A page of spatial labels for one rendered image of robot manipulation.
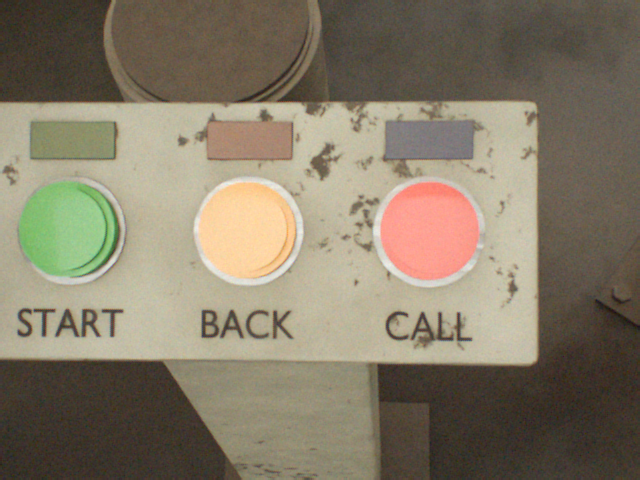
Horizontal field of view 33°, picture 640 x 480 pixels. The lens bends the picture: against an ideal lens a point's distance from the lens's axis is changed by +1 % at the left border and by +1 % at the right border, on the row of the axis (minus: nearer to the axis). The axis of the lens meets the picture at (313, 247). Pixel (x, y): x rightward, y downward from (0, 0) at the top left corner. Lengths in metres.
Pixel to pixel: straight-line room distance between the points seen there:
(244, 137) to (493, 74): 0.76
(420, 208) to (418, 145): 0.03
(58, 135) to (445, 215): 0.17
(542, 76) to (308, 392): 0.70
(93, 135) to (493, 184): 0.17
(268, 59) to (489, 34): 0.65
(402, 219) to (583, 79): 0.78
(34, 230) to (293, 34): 0.20
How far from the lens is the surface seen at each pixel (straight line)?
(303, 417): 0.62
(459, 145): 0.45
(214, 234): 0.45
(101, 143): 0.47
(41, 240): 0.46
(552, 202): 1.13
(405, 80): 1.19
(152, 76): 0.59
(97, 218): 0.46
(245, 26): 0.60
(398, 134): 0.45
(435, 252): 0.44
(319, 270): 0.45
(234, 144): 0.46
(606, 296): 1.09
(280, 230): 0.44
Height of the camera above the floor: 1.01
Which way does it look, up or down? 67 degrees down
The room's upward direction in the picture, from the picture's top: 10 degrees counter-clockwise
